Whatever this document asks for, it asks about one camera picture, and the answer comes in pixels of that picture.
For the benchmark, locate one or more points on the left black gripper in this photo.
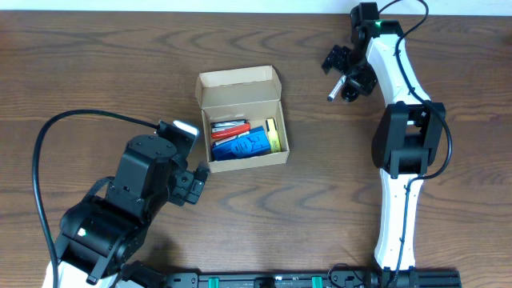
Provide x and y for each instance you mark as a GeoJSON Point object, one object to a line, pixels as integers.
{"type": "Point", "coordinates": [189, 184]}

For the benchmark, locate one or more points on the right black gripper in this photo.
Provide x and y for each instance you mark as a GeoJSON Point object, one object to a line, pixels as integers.
{"type": "Point", "coordinates": [344, 65]}

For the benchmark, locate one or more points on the black capped white marker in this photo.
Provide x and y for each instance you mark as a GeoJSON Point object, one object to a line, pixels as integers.
{"type": "Point", "coordinates": [337, 88]}

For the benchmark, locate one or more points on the black cone glue bottle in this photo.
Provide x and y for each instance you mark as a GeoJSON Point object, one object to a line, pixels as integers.
{"type": "Point", "coordinates": [349, 94]}

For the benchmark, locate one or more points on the blue capped white marker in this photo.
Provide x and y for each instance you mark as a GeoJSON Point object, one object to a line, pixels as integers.
{"type": "Point", "coordinates": [219, 142]}

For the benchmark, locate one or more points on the red and black utility knife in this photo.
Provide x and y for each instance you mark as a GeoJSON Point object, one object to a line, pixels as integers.
{"type": "Point", "coordinates": [221, 130]}

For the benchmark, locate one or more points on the brown cardboard box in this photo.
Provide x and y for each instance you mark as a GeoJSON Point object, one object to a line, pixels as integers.
{"type": "Point", "coordinates": [253, 94]}

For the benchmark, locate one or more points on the yellow highlighter pen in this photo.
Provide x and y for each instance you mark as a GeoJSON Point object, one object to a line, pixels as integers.
{"type": "Point", "coordinates": [273, 137]}

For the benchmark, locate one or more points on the blue plastic case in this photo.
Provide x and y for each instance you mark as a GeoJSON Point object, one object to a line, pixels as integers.
{"type": "Point", "coordinates": [253, 144]}

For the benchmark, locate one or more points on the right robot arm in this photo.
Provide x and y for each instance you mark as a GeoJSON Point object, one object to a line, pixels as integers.
{"type": "Point", "coordinates": [412, 143]}

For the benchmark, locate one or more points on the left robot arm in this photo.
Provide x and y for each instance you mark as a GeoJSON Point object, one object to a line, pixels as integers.
{"type": "Point", "coordinates": [99, 234]}

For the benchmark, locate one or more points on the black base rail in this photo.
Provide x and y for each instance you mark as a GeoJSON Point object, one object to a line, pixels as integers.
{"type": "Point", "coordinates": [335, 278]}

